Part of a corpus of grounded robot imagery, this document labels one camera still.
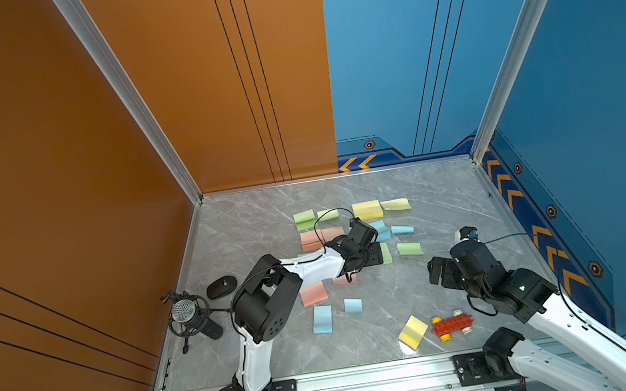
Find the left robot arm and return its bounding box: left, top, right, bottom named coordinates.
left=231, top=217, right=383, bottom=391

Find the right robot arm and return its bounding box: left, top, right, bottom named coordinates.
left=427, top=237, right=626, bottom=391

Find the torn blue page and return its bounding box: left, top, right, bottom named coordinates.
left=343, top=298, right=364, bottom=314
left=390, top=225, right=415, bottom=235

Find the torn green memo page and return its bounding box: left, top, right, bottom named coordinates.
left=317, top=208, right=340, bottom=222

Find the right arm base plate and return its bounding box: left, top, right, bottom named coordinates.
left=451, top=351, right=520, bottom=387

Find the black microphone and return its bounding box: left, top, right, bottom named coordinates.
left=161, top=291, right=229, bottom=355

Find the green memo pad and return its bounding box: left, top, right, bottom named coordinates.
left=293, top=210, right=317, bottom=233
left=379, top=242, right=393, bottom=265

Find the yellow memo pad front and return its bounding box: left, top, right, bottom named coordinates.
left=398, top=315, right=429, bottom=352

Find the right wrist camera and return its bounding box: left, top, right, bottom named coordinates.
left=455, top=226, right=479, bottom=243

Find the red toy car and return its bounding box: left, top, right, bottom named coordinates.
left=431, top=309, right=475, bottom=343

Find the black computer mouse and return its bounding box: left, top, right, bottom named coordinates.
left=206, top=275, right=238, bottom=301

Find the yellow memo pad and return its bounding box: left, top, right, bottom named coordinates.
left=398, top=315, right=429, bottom=352
left=351, top=200, right=385, bottom=220

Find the blue memo pad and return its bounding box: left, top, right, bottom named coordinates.
left=370, top=220, right=392, bottom=242
left=313, top=305, right=334, bottom=335

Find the pink fanned memo pad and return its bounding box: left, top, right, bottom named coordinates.
left=300, top=229, right=324, bottom=253

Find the torn yellow memo page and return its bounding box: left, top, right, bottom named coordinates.
left=380, top=198, right=411, bottom=212

